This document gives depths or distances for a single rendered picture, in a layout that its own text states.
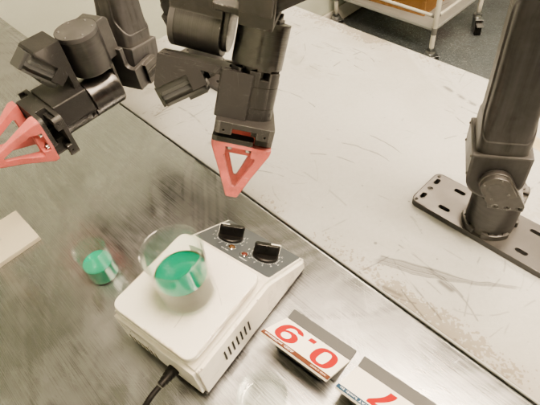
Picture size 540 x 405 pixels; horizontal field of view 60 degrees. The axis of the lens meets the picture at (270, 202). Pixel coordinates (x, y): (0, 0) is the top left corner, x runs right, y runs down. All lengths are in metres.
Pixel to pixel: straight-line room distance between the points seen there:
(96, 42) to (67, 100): 0.09
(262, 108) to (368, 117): 0.35
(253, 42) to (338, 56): 0.50
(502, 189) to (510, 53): 0.16
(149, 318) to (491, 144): 0.41
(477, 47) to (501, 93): 2.31
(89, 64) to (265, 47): 0.28
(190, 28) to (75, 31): 0.22
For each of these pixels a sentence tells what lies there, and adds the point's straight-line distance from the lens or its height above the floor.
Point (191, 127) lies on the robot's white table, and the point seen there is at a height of 0.90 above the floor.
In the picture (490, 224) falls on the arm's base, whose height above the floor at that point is 0.94.
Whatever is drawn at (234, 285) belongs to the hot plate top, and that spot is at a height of 0.99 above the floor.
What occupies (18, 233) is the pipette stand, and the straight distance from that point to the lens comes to 0.80.
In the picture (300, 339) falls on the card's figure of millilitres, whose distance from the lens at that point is 0.56.
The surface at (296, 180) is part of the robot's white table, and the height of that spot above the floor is 0.90.
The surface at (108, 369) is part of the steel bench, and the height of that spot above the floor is 0.90.
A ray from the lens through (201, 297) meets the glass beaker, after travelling 0.49.
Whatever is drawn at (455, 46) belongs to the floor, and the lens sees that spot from 2.82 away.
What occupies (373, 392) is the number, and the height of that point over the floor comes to 0.92.
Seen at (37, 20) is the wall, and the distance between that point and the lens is 1.91.
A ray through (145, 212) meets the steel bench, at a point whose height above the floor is 0.90.
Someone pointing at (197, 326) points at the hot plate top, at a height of 0.99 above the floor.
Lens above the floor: 1.43
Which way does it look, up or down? 49 degrees down
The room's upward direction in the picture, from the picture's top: 8 degrees counter-clockwise
